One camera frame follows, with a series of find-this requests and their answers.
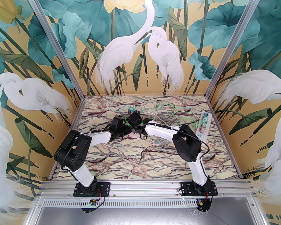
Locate white power strip coloured sockets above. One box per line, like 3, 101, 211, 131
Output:
195, 111, 212, 138

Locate grey perforated metal panel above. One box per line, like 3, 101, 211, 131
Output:
26, 197, 268, 225

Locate aluminium table rear rail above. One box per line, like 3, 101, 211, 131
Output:
84, 95, 208, 98

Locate white power strip cord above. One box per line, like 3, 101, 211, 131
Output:
142, 112, 176, 147

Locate aluminium table side rail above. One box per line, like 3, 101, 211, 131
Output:
206, 97, 243, 179
48, 97, 86, 180

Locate green cable at power strip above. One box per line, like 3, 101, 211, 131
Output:
180, 116, 200, 129

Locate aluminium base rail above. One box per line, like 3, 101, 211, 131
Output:
36, 180, 258, 198

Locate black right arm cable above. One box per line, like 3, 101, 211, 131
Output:
152, 124, 210, 160

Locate aluminium frame post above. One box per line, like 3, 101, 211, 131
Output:
205, 0, 268, 98
21, 0, 85, 98

